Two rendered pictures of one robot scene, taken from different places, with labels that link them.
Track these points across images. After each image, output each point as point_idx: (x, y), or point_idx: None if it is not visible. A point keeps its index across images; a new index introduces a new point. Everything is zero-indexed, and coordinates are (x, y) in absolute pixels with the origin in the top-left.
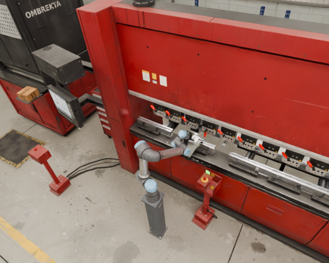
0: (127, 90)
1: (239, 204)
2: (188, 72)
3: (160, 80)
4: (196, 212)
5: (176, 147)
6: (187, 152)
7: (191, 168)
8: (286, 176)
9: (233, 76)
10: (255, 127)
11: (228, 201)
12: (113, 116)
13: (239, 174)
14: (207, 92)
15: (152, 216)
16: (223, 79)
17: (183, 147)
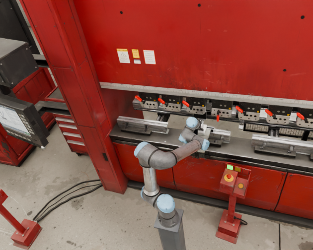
0: (98, 83)
1: (273, 199)
2: (186, 35)
3: (145, 56)
4: (219, 222)
5: (191, 142)
6: (206, 144)
7: (202, 167)
8: None
9: (254, 25)
10: (289, 91)
11: (258, 199)
12: (85, 122)
13: (272, 159)
14: (215, 58)
15: (171, 245)
16: (239, 33)
17: (198, 140)
